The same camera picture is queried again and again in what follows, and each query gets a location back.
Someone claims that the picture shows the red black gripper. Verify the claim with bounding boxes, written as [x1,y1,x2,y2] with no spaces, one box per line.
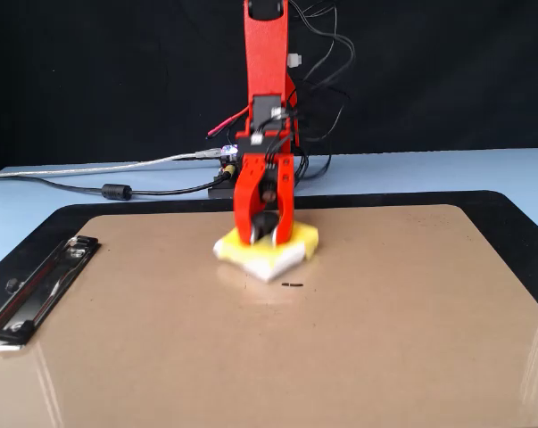
[233,131,296,247]

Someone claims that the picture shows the yellow sponge with black knob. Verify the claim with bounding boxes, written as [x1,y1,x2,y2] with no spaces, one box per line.
[213,211,320,284]

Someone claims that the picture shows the black base controller board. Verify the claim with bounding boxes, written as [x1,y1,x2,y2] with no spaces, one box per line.
[207,144,244,201]

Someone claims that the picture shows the brown clipboard board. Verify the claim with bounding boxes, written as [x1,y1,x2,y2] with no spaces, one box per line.
[0,203,538,428]

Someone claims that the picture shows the black backdrop cloth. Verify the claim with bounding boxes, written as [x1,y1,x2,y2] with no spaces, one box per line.
[0,0,538,173]

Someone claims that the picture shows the black rectangular mat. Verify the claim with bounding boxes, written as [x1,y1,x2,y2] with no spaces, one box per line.
[0,190,538,325]

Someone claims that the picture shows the silver metal clipboard clip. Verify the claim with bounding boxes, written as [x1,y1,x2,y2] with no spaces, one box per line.
[0,235,102,354]

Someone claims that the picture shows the red jumper wire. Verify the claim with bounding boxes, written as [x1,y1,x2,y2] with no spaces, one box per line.
[207,105,252,137]

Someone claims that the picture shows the black power cable with ferrite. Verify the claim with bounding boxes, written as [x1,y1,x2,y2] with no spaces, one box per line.
[18,171,228,202]

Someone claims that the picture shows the black arm servo wires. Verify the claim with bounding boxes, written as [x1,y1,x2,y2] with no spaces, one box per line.
[288,0,357,180]

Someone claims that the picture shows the silver braided USB cable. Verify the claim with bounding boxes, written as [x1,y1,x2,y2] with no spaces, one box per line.
[0,147,225,180]

